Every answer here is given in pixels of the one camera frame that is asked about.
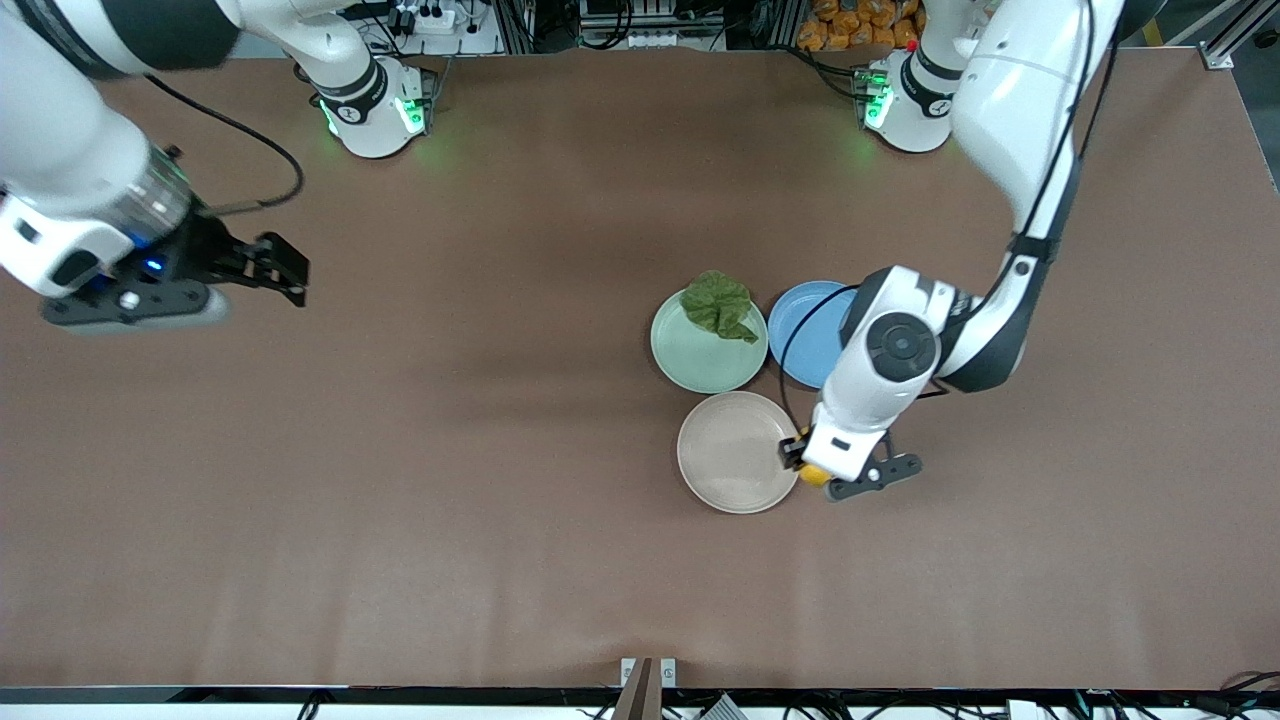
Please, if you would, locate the metal table edge bracket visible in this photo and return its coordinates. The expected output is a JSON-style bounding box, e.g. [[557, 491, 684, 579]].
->
[[620, 657, 678, 720]]

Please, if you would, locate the white power strip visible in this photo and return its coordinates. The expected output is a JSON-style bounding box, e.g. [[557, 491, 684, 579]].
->
[[395, 0, 461, 36]]

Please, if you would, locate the mint green round plate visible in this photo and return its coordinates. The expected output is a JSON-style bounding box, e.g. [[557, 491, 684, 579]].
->
[[650, 284, 769, 395]]

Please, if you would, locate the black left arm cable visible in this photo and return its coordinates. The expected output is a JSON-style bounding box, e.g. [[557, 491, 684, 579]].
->
[[778, 0, 1121, 441]]

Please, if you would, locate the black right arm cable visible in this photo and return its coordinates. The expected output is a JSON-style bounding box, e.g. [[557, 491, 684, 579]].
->
[[145, 75, 304, 216]]

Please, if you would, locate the aluminium profile corner frame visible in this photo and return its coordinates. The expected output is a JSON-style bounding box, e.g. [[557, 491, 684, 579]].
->
[[1195, 0, 1280, 71]]

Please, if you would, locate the blue round plate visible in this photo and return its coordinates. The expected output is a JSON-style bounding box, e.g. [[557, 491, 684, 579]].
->
[[768, 280, 861, 391]]

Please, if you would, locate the green lettuce leaf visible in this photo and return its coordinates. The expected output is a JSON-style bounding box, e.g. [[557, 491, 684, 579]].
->
[[680, 270, 761, 344]]

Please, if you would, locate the orange snack bag pile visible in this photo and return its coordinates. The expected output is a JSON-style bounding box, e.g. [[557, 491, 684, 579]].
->
[[797, 0, 926, 51]]

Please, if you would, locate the beige white round plate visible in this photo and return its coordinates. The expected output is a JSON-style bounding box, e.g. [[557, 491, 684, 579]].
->
[[677, 391, 803, 515]]

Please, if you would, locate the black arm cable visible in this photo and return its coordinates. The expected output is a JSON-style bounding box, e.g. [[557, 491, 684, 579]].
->
[[778, 0, 1121, 441], [145, 75, 304, 216]]

